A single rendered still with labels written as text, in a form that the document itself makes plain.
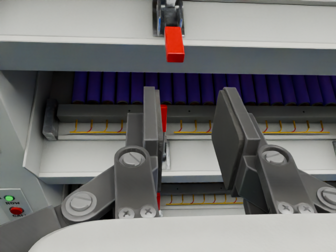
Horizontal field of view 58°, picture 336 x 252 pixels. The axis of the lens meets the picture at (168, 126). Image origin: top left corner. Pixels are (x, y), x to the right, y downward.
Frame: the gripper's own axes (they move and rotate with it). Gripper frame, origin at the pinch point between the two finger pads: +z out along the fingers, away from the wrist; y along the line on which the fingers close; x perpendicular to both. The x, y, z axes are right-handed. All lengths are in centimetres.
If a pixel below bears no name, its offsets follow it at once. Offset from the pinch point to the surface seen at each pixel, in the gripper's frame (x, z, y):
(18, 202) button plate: -27.1, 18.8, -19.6
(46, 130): -16.2, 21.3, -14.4
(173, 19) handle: 0.7, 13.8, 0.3
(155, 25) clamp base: -0.7, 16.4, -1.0
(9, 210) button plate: -29.5, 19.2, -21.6
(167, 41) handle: 0.3, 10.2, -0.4
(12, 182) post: -22.4, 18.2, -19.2
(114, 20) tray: -0.5, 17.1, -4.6
